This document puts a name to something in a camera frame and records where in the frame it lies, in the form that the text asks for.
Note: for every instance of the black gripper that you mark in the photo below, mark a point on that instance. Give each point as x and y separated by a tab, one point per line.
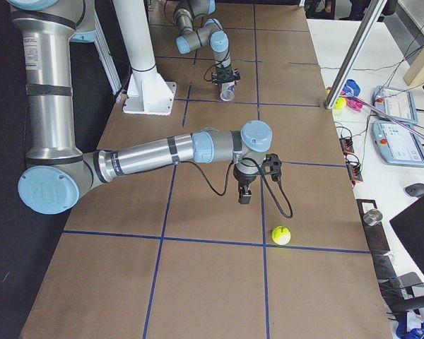
244	179
225	75

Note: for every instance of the yellow Wilson tennis ball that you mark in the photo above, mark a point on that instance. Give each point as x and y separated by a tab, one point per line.
281	235

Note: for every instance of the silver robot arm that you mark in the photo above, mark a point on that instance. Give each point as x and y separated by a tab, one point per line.
58	173
210	34

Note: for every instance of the spare yellow tennis ball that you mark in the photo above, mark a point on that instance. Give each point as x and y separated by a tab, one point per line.
340	103

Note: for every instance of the black orange power strip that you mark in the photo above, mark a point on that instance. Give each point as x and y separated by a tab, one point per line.
354	171
347	145

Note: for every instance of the blue cloth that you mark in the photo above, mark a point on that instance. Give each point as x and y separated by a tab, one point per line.
351	88

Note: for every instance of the small metal cup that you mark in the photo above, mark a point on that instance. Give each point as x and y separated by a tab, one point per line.
372	217

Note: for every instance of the pink cloth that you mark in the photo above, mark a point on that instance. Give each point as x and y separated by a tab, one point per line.
354	103

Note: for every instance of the near teach pendant tablet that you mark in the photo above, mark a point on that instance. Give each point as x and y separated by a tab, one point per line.
397	145

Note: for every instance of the teach pendant tablet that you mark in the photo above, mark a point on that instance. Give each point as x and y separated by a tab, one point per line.
397	145
396	103

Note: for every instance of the black computer mouse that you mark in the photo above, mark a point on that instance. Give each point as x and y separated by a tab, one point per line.
415	190

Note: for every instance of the black monitor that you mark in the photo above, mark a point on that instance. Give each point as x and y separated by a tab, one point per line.
408	225

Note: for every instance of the far teach pendant tablet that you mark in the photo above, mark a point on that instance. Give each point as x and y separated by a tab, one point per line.
396	103

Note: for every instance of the white grabber stick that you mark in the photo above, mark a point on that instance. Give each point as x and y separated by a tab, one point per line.
385	116

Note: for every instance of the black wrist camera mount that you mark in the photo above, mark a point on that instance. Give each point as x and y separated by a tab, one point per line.
272	166

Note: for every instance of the white pedestal column with base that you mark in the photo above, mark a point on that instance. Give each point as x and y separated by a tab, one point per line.
148	92

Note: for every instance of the aluminium frame post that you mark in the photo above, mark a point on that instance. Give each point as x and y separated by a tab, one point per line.
370	18

